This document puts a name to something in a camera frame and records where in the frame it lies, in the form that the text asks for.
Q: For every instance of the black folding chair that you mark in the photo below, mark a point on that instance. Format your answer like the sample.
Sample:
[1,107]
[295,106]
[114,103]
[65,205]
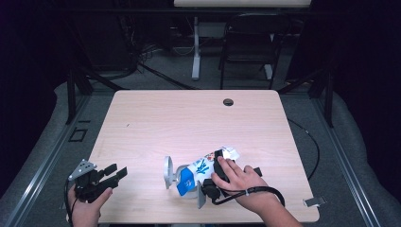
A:
[252,38]

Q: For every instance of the white standing desk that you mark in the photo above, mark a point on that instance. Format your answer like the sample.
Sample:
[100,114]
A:
[196,47]

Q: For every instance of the grey tape strip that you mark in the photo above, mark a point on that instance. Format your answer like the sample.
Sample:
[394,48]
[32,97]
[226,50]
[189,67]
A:
[315,201]

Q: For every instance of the clear jug with white lid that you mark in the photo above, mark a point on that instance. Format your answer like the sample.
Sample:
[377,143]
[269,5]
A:
[170,173]

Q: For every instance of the person's right hand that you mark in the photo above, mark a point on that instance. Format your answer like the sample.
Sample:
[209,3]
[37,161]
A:
[246,186]

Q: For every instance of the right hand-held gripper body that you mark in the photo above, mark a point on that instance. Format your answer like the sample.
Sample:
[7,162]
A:
[209,189]

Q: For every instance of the black metal frame post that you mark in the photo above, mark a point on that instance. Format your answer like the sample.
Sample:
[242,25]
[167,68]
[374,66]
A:
[328,101]
[71,94]

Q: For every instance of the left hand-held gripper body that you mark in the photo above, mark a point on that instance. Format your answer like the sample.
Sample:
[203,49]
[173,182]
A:
[88,189]

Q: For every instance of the person's left hand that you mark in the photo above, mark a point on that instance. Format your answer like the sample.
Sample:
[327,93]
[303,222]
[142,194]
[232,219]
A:
[83,214]

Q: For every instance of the white and blue pouch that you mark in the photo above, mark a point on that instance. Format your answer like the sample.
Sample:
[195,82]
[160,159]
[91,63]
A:
[198,170]

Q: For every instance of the silver floor rail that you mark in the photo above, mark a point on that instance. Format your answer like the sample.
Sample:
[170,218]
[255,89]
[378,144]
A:
[346,164]
[47,164]

